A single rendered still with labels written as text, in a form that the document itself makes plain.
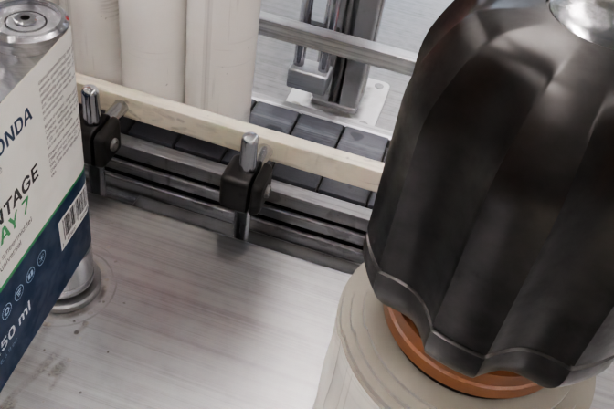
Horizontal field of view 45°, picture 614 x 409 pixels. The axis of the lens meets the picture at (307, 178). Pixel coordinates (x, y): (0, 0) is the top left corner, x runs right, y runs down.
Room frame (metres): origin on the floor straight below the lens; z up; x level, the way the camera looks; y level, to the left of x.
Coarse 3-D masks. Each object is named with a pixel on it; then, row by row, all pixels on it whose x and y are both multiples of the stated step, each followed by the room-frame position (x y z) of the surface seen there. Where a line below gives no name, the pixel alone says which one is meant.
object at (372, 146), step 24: (264, 120) 0.47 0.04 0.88; (288, 120) 0.48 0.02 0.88; (312, 120) 0.48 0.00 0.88; (168, 144) 0.42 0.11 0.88; (192, 144) 0.43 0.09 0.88; (216, 144) 0.43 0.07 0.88; (336, 144) 0.46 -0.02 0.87; (360, 144) 0.46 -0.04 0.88; (384, 144) 0.47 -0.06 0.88; (288, 168) 0.42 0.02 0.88; (336, 192) 0.40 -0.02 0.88; (360, 192) 0.41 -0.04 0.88
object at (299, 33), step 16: (272, 16) 0.49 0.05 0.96; (272, 32) 0.49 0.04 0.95; (288, 32) 0.48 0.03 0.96; (304, 32) 0.48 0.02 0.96; (320, 32) 0.48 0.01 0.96; (336, 32) 0.49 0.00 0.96; (320, 48) 0.48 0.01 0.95; (336, 48) 0.48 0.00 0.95; (352, 48) 0.48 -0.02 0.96; (368, 48) 0.47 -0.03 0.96; (384, 48) 0.48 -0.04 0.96; (368, 64) 0.47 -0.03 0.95; (384, 64) 0.47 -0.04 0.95; (400, 64) 0.47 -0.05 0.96
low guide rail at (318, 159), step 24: (120, 96) 0.43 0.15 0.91; (144, 96) 0.43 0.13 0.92; (144, 120) 0.42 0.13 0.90; (168, 120) 0.42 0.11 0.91; (192, 120) 0.42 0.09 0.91; (216, 120) 0.42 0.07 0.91; (240, 144) 0.41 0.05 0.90; (288, 144) 0.41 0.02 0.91; (312, 144) 0.41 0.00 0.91; (312, 168) 0.40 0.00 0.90; (336, 168) 0.40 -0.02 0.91; (360, 168) 0.40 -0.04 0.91
